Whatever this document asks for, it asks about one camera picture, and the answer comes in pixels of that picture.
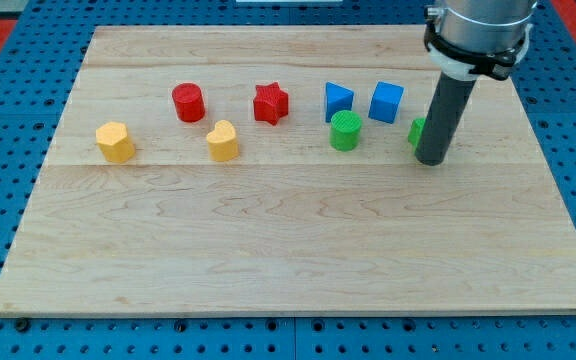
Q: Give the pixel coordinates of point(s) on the green block behind rod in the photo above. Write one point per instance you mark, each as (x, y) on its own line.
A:
(415, 131)

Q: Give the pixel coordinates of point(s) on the blue cube block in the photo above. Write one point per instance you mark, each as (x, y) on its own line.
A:
(385, 101)

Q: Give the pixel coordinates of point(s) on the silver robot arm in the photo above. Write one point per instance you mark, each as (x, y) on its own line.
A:
(483, 26)

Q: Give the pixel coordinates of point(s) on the red cylinder block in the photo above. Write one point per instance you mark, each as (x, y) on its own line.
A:
(188, 102)

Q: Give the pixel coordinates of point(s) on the green cylinder block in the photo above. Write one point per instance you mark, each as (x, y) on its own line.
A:
(345, 130)

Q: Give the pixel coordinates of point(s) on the blue triangle block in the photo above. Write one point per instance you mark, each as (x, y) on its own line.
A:
(337, 98)

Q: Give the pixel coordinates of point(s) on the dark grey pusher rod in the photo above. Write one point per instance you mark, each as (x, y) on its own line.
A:
(447, 106)

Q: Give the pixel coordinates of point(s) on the yellow hexagon block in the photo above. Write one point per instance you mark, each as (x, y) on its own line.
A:
(115, 143)

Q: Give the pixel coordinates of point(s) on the wooden board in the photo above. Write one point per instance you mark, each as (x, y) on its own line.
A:
(292, 226)

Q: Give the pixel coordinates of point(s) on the yellow heart block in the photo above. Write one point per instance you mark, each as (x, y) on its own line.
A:
(223, 142)

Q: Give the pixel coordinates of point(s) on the red star block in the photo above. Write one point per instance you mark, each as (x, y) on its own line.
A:
(270, 103)

